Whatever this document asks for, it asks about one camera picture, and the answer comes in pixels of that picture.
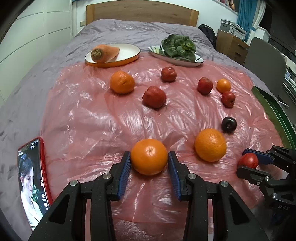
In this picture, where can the white oval dish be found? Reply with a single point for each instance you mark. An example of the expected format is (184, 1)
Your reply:
(157, 50)

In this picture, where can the green tray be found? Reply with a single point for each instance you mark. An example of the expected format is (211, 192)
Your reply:
(277, 116)

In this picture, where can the green leafy vegetable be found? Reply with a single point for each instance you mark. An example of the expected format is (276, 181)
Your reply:
(179, 47)

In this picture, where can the carrot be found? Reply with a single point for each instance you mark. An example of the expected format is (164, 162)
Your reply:
(104, 53)

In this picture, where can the red cased smartphone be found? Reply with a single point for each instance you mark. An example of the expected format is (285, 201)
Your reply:
(32, 179)

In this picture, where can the pink plastic sheet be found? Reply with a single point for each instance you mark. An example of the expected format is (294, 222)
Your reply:
(86, 127)

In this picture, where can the large red apple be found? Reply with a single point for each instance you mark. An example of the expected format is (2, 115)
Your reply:
(154, 97)

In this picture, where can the black backpack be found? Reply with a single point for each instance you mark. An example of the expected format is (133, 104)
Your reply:
(209, 33)

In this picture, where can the orange rimmed white plate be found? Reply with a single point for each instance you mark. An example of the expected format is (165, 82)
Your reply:
(127, 54)

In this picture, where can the small orange tangerine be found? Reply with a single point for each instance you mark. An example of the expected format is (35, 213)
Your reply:
(223, 85)

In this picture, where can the red tomato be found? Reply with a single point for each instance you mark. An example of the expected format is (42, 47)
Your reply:
(250, 160)

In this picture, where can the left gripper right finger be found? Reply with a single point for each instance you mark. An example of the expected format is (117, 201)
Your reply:
(178, 173)

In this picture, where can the blue curtain right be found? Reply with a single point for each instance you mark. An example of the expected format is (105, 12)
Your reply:
(246, 14)

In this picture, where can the small red apple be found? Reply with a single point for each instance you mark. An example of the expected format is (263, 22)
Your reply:
(228, 99)

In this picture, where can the white wardrobe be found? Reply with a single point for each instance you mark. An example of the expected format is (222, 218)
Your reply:
(41, 28)

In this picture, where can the dark purple plum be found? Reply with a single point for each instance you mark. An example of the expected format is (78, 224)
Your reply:
(229, 124)

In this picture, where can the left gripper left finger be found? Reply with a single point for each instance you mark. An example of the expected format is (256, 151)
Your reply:
(120, 173)

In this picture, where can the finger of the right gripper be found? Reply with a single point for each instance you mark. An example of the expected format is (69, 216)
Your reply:
(263, 158)
(253, 176)

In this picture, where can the grey office chair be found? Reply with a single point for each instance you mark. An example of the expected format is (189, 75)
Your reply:
(268, 67)

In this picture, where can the large orange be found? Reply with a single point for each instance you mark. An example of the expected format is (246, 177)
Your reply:
(210, 145)

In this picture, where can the wooden headboard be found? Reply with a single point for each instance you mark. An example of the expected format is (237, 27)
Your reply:
(142, 11)

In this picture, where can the wooden bedside cabinet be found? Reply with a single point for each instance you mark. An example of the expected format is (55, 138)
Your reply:
(231, 46)

